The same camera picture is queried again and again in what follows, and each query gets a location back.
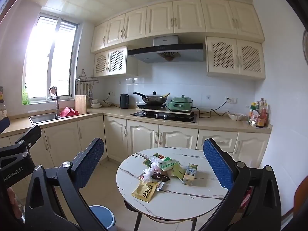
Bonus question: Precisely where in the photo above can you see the small lattice door cabinet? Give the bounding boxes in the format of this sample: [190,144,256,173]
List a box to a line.
[93,45,139,77]

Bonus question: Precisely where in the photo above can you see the green drink carton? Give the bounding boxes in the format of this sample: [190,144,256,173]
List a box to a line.
[182,163,198,186]

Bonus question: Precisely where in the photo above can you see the yellow green packet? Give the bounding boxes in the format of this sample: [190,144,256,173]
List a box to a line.
[168,165,186,180]

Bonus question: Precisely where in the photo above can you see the large clear jar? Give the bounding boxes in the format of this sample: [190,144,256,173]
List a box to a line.
[0,100,8,121]

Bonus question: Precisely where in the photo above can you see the dark shiny wrapper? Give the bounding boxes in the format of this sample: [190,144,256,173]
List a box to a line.
[150,173,170,182]

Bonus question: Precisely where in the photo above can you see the white scalloped bowl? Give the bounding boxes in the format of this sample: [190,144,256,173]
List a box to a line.
[227,112,246,121]

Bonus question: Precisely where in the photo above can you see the green electric cooking pot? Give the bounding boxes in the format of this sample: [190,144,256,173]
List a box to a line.
[168,95,196,113]

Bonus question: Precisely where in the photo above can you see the cream upper cabinets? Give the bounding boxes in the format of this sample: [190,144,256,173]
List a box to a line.
[91,0,265,53]

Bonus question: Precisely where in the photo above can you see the green packet with red emblem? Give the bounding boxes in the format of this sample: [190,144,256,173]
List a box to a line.
[153,152,172,162]

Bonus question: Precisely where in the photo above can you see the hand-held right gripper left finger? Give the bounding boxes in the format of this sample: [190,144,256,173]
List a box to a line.
[24,138,109,231]

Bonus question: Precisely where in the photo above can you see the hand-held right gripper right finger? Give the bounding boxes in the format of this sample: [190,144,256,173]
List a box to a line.
[200,138,288,231]

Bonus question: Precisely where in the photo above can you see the wooden cutting board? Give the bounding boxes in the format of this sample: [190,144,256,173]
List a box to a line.
[74,95,87,114]

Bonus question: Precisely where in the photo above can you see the blue trash bin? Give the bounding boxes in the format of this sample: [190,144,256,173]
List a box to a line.
[89,205,117,231]

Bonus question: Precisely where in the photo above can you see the range hood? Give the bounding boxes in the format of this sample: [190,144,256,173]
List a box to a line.
[127,36,204,64]

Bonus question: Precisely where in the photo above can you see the clear plastic bag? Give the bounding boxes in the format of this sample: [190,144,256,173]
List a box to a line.
[140,167,157,183]

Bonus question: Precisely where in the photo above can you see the white green dotted wrapper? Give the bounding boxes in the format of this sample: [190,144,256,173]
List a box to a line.
[160,159,181,171]

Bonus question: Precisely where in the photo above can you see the steel kitchen sink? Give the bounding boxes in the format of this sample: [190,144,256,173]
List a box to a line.
[29,112,90,126]

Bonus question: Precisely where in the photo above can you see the black gas stove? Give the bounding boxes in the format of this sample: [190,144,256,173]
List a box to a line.
[131,110,198,124]

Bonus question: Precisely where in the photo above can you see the gold foil packet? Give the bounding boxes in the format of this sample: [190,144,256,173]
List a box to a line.
[131,180,160,203]

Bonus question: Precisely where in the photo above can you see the metal sink faucet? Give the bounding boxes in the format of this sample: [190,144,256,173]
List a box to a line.
[48,86,60,116]

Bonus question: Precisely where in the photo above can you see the cream lower cabinets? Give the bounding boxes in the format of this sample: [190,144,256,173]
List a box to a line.
[0,114,271,171]

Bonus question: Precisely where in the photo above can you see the wall utensil rack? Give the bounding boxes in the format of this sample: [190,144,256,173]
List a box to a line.
[76,69,99,99]

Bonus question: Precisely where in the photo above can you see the wide lattice door cabinet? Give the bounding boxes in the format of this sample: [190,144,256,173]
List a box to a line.
[205,37,266,79]

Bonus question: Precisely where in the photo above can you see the round marble table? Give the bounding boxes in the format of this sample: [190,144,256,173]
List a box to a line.
[116,147,229,231]

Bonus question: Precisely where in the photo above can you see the black frying pan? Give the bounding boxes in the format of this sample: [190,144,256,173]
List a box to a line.
[133,91,170,105]

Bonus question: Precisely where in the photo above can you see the cluster of condiment bottles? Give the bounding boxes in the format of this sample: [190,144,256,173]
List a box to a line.
[248,98,269,128]

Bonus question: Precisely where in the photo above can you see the kitchen window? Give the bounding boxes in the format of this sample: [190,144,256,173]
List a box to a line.
[23,12,80,105]

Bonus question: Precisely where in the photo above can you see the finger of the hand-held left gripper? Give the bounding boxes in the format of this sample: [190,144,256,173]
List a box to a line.
[0,117,10,134]
[9,125,42,149]

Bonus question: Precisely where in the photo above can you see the black electric kettle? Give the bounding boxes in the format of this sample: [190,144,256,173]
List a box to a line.
[120,93,130,109]

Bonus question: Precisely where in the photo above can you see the red plastic basket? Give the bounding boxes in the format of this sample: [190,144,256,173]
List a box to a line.
[59,106,80,118]

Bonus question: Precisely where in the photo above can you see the person's left hand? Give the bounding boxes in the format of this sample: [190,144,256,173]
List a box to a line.
[5,187,24,223]

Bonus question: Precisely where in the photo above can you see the black power cable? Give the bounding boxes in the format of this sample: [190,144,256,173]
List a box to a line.
[192,99,231,119]

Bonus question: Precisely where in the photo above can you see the cream cabinets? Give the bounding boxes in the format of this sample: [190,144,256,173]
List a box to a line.
[0,114,271,171]
[91,0,265,53]

